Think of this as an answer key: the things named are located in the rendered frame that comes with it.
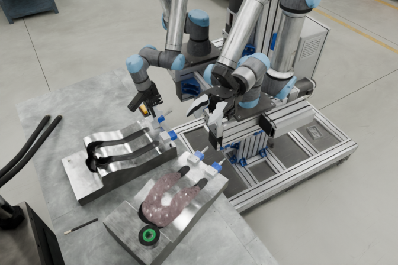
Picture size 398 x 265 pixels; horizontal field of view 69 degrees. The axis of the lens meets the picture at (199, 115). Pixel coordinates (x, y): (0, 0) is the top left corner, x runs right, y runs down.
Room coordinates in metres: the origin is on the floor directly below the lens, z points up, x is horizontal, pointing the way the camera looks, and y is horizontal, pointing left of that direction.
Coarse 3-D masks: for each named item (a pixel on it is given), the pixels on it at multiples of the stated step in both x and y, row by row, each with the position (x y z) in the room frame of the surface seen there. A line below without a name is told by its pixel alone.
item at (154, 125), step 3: (168, 111) 1.07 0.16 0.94; (171, 111) 1.07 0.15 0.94; (165, 114) 1.05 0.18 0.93; (147, 117) 1.03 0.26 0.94; (150, 117) 1.02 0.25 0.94; (159, 117) 1.03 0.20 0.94; (162, 117) 1.02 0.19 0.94; (150, 120) 1.00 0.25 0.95; (153, 120) 1.00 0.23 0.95; (159, 120) 1.01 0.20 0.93; (162, 120) 1.02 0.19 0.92; (150, 123) 0.99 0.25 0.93; (153, 123) 0.99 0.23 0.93; (156, 123) 1.00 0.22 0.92; (153, 126) 0.99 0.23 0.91; (156, 126) 0.99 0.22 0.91
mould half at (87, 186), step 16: (128, 128) 1.00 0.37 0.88; (160, 128) 0.99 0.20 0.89; (128, 144) 0.89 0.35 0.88; (144, 144) 0.89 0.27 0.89; (160, 144) 0.89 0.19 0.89; (64, 160) 0.81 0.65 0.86; (80, 160) 0.81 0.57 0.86; (128, 160) 0.79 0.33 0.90; (144, 160) 0.80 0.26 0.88; (160, 160) 0.83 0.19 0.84; (80, 176) 0.72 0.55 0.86; (96, 176) 0.72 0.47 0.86; (112, 176) 0.70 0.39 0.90; (128, 176) 0.73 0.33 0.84; (80, 192) 0.64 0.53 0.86; (96, 192) 0.65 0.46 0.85
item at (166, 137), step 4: (164, 132) 0.94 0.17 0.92; (168, 132) 0.95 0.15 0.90; (172, 132) 0.95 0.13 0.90; (176, 132) 0.96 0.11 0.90; (160, 136) 0.93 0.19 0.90; (164, 136) 0.92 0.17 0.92; (168, 136) 0.92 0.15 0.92; (172, 136) 0.93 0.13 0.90; (176, 136) 0.94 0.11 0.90; (164, 140) 0.89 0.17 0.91; (168, 140) 0.91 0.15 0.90; (172, 140) 0.92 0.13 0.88
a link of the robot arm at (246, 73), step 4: (240, 68) 0.73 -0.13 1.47; (244, 68) 0.72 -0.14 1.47; (236, 72) 0.71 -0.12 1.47; (240, 72) 0.70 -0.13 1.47; (244, 72) 0.70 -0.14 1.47; (248, 72) 0.71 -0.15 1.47; (252, 72) 0.71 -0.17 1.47; (244, 76) 0.69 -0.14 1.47; (248, 76) 0.69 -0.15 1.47; (252, 76) 0.70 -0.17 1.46; (248, 80) 0.68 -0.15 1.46; (252, 80) 0.69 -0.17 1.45; (248, 84) 0.68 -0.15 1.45; (252, 84) 0.69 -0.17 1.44; (248, 88) 0.68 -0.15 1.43
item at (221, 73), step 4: (216, 68) 0.64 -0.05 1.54; (220, 68) 0.64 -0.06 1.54; (224, 68) 0.64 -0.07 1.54; (212, 72) 0.63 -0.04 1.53; (216, 72) 0.63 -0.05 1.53; (220, 72) 0.62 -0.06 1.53; (224, 72) 0.62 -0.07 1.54; (228, 72) 0.63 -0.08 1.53; (216, 76) 0.62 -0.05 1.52; (220, 76) 0.62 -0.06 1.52; (224, 76) 0.61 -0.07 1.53; (228, 76) 0.63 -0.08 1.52; (232, 76) 0.64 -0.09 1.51; (220, 80) 0.63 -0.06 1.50; (224, 80) 0.62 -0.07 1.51; (228, 80) 0.62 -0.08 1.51; (232, 80) 0.64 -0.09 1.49; (224, 84) 0.65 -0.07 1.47; (228, 84) 0.63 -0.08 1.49; (232, 84) 0.64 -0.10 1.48; (236, 84) 0.65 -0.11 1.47; (232, 88) 0.64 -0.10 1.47; (236, 88) 0.65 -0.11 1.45
